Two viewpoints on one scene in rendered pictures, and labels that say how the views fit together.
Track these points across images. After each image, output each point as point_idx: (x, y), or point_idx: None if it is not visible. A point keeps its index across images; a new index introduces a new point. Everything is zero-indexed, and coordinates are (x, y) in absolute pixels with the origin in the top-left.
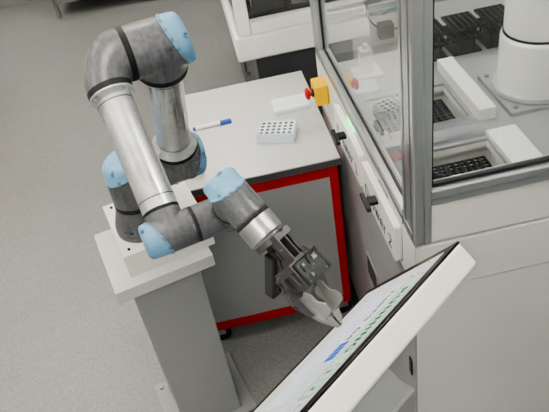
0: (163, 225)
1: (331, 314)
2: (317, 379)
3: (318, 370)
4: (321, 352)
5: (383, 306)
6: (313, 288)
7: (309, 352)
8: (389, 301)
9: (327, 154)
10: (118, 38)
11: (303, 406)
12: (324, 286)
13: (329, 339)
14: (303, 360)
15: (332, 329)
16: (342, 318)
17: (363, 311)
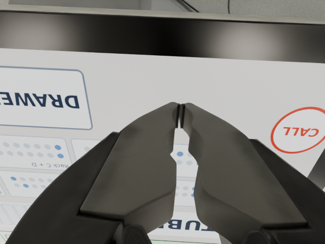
0: None
1: (187, 121)
2: (6, 234)
3: (19, 214)
4: (64, 155)
5: (156, 240)
6: (224, 219)
7: (73, 32)
8: (169, 242)
9: None
10: None
11: None
12: (221, 238)
13: (115, 125)
14: (35, 61)
15: (185, 51)
16: (247, 48)
17: (191, 180)
